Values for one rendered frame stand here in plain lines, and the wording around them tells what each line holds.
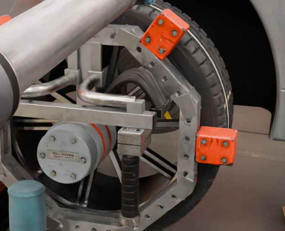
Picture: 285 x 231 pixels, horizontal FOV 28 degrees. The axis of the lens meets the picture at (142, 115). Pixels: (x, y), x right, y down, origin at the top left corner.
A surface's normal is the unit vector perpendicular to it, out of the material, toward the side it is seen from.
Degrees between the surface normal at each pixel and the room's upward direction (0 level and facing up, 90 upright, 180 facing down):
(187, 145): 90
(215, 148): 90
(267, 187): 0
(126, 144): 90
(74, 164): 90
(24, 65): 82
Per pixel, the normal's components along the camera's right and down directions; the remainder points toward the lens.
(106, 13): 0.94, 0.18
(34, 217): 0.51, 0.22
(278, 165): 0.02, -0.96
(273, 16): -0.25, 0.28
